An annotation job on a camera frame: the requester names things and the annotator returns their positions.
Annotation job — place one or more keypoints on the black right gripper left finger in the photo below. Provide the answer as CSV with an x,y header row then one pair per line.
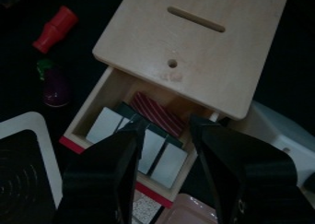
x,y
97,178

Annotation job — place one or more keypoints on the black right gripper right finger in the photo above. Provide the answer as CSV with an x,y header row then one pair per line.
x,y
249,172

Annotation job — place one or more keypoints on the speckled white block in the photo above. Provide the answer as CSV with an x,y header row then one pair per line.
x,y
144,209

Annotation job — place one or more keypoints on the white sushi block green band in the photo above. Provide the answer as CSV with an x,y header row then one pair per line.
x,y
152,146
107,123
168,163

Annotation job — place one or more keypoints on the red striped sushi block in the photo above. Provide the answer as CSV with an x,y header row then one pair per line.
x,y
157,113

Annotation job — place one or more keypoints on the white plastic container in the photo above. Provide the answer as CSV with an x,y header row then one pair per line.
x,y
283,135

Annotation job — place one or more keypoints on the toy stove with black burner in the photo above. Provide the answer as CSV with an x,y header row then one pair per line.
x,y
24,169

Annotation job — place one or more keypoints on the pink plastic tray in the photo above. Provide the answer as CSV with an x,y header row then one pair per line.
x,y
187,212

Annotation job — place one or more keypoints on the purple toy eggplant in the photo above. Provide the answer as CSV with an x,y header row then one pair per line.
x,y
55,87

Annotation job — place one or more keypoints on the wooden box with sliding lid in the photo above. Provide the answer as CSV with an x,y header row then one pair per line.
x,y
180,58

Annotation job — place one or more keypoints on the red toy bottle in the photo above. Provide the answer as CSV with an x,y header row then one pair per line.
x,y
55,29

